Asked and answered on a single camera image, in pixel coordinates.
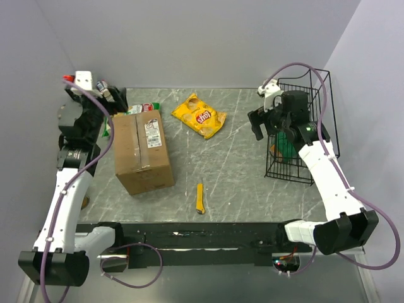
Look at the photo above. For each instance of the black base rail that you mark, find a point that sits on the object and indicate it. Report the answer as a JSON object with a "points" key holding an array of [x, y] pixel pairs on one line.
{"points": [[192, 244]]}

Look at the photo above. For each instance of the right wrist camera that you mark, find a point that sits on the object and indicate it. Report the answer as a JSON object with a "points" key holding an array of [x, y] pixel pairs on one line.
{"points": [[272, 94]]}

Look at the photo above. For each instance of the green Chuba chips bag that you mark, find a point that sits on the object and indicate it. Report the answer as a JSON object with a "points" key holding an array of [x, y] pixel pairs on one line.
{"points": [[133, 109]]}

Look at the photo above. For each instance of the black wire basket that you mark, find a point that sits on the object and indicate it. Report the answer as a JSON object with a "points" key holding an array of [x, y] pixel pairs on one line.
{"points": [[304, 100]]}

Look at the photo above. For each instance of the yellow utility knife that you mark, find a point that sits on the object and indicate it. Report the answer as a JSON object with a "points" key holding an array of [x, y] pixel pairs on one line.
{"points": [[199, 198]]}

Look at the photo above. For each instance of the brown cardboard box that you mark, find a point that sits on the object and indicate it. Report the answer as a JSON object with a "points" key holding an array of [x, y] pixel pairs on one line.
{"points": [[141, 156]]}

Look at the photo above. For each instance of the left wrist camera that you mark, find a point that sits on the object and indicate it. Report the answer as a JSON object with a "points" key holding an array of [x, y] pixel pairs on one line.
{"points": [[84, 80]]}

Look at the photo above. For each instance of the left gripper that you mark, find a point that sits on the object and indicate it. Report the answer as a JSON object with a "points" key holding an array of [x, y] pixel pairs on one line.
{"points": [[118, 95]]}

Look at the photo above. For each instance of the yellow Lays chips bag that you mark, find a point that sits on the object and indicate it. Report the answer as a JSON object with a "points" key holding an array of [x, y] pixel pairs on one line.
{"points": [[199, 116]]}

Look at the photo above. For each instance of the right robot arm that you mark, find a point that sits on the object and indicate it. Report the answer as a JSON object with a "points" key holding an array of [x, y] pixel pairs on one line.
{"points": [[348, 224]]}

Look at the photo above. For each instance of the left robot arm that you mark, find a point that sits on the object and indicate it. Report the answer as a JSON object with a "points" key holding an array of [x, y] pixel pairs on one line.
{"points": [[59, 256]]}

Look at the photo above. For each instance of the green object in basket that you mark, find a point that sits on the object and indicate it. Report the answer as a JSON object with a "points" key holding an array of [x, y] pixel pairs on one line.
{"points": [[282, 150]]}

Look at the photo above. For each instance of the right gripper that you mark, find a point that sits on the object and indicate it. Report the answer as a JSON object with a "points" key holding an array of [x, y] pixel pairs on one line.
{"points": [[258, 117]]}

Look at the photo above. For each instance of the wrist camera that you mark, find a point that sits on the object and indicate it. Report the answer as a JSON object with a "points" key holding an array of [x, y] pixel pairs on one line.
{"points": [[84, 80], [272, 94]]}

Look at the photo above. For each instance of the blue white can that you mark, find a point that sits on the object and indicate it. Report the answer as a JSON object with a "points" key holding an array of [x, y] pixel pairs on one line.
{"points": [[102, 86]]}

